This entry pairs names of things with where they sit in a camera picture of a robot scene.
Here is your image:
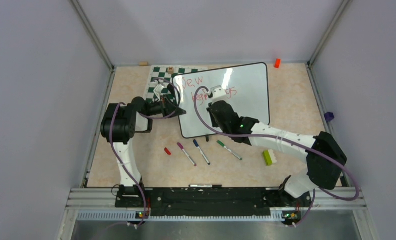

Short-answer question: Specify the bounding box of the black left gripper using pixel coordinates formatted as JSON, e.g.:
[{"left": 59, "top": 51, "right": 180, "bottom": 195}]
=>
[{"left": 144, "top": 94, "right": 186, "bottom": 119}]

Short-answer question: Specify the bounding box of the white whiteboard black frame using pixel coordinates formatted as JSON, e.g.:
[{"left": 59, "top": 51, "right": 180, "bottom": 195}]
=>
[{"left": 173, "top": 62, "right": 271, "bottom": 139}]

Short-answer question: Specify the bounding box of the red marker cap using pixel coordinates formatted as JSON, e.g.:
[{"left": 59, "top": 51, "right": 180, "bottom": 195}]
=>
[{"left": 164, "top": 147, "right": 172, "bottom": 156}]

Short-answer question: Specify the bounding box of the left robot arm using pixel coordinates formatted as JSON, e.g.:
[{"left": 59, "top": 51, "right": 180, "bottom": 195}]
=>
[{"left": 100, "top": 95, "right": 187, "bottom": 207}]

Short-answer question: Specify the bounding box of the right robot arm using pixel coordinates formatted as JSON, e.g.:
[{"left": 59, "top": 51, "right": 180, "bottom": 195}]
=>
[{"left": 207, "top": 100, "right": 347, "bottom": 206}]

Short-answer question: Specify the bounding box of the black sparkly microphone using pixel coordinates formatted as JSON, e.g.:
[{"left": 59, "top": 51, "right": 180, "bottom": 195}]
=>
[{"left": 167, "top": 83, "right": 177, "bottom": 101}]

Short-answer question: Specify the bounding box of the green capped marker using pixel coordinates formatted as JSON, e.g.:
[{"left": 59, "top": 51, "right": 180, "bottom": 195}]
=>
[{"left": 216, "top": 140, "right": 243, "bottom": 161}]

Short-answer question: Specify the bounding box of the green white chess mat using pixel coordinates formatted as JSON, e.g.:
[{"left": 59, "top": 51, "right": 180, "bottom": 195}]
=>
[{"left": 143, "top": 65, "right": 208, "bottom": 106}]

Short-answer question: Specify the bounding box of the pink capped marker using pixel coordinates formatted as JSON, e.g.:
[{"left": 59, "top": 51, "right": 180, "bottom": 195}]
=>
[{"left": 177, "top": 142, "right": 197, "bottom": 167}]

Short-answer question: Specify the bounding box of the blue capped marker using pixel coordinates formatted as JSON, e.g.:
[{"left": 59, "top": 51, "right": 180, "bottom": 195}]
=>
[{"left": 193, "top": 139, "right": 211, "bottom": 166}]

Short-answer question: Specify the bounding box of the wooden chess piece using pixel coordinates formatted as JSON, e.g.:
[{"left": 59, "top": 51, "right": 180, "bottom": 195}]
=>
[{"left": 167, "top": 67, "right": 174, "bottom": 75}]

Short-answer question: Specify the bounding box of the wooden cork piece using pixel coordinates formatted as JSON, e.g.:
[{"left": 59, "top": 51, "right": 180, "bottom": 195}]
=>
[{"left": 138, "top": 61, "right": 149, "bottom": 67}]

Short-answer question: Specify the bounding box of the green lego brick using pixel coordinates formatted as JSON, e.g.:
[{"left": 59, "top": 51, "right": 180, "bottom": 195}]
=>
[{"left": 262, "top": 149, "right": 278, "bottom": 167}]

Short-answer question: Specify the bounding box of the orange block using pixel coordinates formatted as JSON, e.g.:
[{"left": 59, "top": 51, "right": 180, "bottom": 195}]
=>
[{"left": 274, "top": 58, "right": 282, "bottom": 69}]

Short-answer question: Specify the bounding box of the purple block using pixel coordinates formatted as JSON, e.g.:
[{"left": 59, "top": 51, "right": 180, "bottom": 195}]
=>
[{"left": 324, "top": 112, "right": 335, "bottom": 123}]

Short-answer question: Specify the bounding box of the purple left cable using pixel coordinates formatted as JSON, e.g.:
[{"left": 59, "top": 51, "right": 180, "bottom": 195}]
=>
[{"left": 108, "top": 77, "right": 183, "bottom": 229}]

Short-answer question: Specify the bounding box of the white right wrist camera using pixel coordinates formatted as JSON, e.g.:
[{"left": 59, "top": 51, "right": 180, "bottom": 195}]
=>
[{"left": 207, "top": 85, "right": 228, "bottom": 103}]

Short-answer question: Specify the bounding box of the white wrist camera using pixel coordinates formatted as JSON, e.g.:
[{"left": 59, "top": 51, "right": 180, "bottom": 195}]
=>
[
  {"left": 153, "top": 84, "right": 165, "bottom": 100},
  {"left": 207, "top": 85, "right": 228, "bottom": 103}
]

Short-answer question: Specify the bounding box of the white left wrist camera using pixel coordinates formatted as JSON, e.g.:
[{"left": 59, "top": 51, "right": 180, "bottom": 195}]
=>
[{"left": 153, "top": 84, "right": 165, "bottom": 100}]

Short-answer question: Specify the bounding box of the marker on base rail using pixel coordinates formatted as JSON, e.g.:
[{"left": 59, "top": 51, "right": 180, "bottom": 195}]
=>
[{"left": 188, "top": 184, "right": 223, "bottom": 189}]

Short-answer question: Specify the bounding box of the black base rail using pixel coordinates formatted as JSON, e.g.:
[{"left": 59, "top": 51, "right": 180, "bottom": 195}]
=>
[{"left": 113, "top": 185, "right": 312, "bottom": 217}]

